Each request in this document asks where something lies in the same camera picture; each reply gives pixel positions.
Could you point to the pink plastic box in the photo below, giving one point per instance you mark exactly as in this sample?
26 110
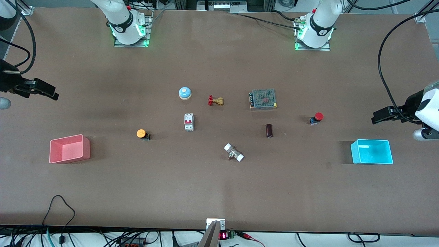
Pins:
68 151

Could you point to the metal fitting white ends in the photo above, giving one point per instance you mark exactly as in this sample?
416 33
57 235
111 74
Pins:
234 152

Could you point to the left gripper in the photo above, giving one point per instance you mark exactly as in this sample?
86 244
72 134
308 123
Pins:
409 105

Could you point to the metal mesh power supply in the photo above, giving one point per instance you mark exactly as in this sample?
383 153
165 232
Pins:
263 98

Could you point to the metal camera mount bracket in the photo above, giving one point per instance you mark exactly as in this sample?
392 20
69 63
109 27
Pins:
211 236

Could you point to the blue call bell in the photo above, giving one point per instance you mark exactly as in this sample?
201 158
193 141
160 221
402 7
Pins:
185 92

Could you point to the red clip lead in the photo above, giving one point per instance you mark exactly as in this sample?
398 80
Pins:
250 236

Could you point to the red push button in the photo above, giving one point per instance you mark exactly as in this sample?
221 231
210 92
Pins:
319 116

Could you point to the dark red capacitor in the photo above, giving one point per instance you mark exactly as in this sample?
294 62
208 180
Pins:
269 130

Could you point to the white circuit breaker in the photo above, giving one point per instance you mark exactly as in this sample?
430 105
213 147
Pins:
189 122

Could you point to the cyan plastic box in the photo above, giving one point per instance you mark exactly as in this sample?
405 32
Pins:
372 152

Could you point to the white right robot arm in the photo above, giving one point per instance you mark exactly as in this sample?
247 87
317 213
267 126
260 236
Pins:
123 20

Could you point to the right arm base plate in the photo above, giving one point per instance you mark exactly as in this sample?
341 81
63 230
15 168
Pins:
148 32

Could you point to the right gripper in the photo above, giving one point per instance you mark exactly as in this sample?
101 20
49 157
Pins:
7 83

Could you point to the red digit display module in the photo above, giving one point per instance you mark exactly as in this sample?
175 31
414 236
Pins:
224 235

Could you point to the yellow push button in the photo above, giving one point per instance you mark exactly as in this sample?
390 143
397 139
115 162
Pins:
141 133

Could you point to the aluminium frame corner bracket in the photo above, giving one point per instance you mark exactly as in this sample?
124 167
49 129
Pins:
420 18
27 10

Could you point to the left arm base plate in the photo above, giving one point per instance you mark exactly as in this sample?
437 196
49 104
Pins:
327 49

